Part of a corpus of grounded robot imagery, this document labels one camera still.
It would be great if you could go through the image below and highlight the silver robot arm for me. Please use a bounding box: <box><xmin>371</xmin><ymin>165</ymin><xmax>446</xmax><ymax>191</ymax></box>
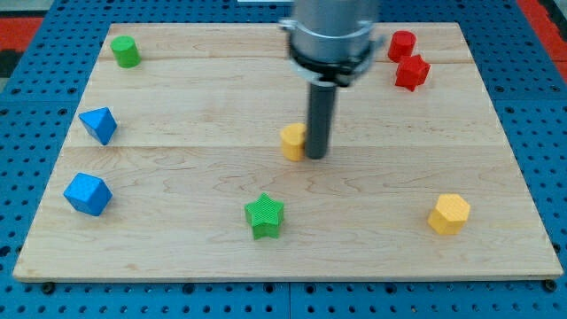
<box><xmin>280</xmin><ymin>0</ymin><xmax>384</xmax><ymax>87</ymax></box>

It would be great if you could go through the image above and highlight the blue cube block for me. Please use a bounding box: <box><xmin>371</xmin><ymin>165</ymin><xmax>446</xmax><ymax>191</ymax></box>
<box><xmin>63</xmin><ymin>173</ymin><xmax>113</xmax><ymax>216</ymax></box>

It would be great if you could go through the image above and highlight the yellow rounded block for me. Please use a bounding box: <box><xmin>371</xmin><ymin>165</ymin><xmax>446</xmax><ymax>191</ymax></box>
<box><xmin>280</xmin><ymin>122</ymin><xmax>307</xmax><ymax>161</ymax></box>

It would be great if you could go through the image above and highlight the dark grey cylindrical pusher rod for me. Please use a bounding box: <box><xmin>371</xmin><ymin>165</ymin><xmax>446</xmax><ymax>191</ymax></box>
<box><xmin>305</xmin><ymin>84</ymin><xmax>337</xmax><ymax>160</ymax></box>

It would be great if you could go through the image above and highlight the green star block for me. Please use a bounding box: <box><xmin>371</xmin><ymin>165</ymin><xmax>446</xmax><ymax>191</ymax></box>
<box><xmin>245</xmin><ymin>193</ymin><xmax>284</xmax><ymax>240</ymax></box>

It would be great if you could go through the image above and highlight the light wooden board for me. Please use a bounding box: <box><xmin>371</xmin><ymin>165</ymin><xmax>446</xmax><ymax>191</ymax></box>
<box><xmin>13</xmin><ymin>23</ymin><xmax>563</xmax><ymax>283</ymax></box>

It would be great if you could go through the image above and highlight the red star block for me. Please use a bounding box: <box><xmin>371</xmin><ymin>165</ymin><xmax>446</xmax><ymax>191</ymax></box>
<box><xmin>395</xmin><ymin>55</ymin><xmax>431</xmax><ymax>91</ymax></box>

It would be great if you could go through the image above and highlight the red cylinder block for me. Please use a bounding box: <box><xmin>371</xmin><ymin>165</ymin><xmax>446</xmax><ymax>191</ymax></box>
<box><xmin>387</xmin><ymin>30</ymin><xmax>416</xmax><ymax>62</ymax></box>

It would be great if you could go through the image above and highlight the yellow hexagon block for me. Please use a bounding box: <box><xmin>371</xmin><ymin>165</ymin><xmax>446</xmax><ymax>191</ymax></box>
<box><xmin>427</xmin><ymin>193</ymin><xmax>471</xmax><ymax>235</ymax></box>

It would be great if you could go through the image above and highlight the blue triangular prism block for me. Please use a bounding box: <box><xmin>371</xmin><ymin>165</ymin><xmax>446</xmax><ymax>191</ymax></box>
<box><xmin>79</xmin><ymin>107</ymin><xmax>118</xmax><ymax>145</ymax></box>

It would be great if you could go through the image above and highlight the green cylinder block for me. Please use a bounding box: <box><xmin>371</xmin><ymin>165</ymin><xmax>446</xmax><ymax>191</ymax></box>
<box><xmin>111</xmin><ymin>35</ymin><xmax>141</xmax><ymax>68</ymax></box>

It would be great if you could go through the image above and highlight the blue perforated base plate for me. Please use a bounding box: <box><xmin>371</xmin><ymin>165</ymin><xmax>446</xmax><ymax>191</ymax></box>
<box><xmin>1</xmin><ymin>0</ymin><xmax>566</xmax><ymax>318</ymax></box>

